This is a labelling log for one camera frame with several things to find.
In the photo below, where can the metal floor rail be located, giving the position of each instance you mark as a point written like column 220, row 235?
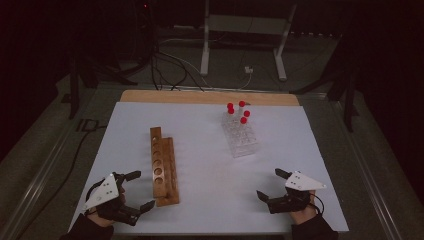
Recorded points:
column 36, row 180
column 366, row 173

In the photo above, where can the red-capped test tube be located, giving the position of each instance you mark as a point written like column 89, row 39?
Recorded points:
column 231, row 111
column 243, row 120
column 246, row 113
column 242, row 103
column 230, row 105

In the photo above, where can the wooden test tube rack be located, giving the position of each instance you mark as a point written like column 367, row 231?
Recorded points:
column 170, row 166

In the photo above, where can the person's right hand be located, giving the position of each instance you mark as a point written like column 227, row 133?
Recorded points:
column 301, row 217

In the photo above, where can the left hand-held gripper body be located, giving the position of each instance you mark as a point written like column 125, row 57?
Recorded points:
column 106, row 192

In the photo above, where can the white table mat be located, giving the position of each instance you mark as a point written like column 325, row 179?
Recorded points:
column 206, row 140

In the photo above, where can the person's left hand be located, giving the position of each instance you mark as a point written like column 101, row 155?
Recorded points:
column 101, row 220

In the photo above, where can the white plug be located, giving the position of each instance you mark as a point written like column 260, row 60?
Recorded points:
column 248, row 69

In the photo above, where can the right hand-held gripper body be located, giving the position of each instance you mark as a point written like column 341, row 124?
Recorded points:
column 301, row 182

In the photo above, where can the clear plastic test tube rack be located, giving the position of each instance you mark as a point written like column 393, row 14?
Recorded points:
column 241, row 141

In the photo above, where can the black stand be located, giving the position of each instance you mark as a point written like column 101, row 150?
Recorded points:
column 348, row 106
column 74, row 96

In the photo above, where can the grey metal stand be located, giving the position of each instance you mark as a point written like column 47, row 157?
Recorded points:
column 246, row 24

